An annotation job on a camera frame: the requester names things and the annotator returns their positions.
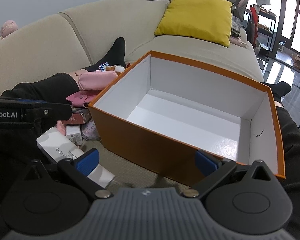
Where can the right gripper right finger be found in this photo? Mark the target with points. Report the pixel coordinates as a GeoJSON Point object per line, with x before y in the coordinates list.
{"type": "Point", "coordinates": [214, 170]}

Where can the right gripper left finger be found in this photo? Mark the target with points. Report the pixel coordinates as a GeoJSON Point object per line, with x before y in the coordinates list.
{"type": "Point", "coordinates": [77, 171]}

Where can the white glasses case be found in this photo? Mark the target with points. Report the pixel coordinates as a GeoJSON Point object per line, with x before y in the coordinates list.
{"type": "Point", "coordinates": [56, 147]}

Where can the glitter hand mirror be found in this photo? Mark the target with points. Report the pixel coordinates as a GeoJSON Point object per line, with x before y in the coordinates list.
{"type": "Point", "coordinates": [89, 131]}

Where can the pink leather card holder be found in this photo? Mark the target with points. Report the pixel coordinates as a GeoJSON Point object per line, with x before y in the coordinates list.
{"type": "Point", "coordinates": [82, 98]}

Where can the fox plush toy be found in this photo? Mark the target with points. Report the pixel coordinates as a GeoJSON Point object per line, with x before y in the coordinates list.
{"type": "Point", "coordinates": [117, 68]}

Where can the left leg black sock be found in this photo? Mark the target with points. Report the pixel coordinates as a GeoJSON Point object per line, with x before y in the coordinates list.
{"type": "Point", "coordinates": [60, 86]}

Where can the leg black sock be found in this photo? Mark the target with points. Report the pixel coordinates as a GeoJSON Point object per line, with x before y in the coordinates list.
{"type": "Point", "coordinates": [291, 146]}
{"type": "Point", "coordinates": [60, 86]}

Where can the orange cardboard box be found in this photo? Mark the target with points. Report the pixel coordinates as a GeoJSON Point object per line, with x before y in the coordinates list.
{"type": "Point", "coordinates": [164, 108]}

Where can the right leg black sock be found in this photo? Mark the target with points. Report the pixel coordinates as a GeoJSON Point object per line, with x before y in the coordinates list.
{"type": "Point", "coordinates": [291, 146]}

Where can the pink plush on sofa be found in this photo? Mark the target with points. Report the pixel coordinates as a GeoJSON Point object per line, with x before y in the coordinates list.
{"type": "Point", "coordinates": [8, 27]}

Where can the beige sofa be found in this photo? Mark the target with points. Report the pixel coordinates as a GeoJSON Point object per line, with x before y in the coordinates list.
{"type": "Point", "coordinates": [79, 37]}

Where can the checkered grey cushion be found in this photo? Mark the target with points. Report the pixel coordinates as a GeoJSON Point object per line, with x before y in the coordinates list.
{"type": "Point", "coordinates": [235, 28]}

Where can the yellow cushion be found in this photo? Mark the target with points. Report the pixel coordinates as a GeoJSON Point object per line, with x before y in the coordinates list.
{"type": "Point", "coordinates": [208, 20]}

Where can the black metal rack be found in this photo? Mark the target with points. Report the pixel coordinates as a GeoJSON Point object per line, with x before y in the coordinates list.
{"type": "Point", "coordinates": [268, 31]}

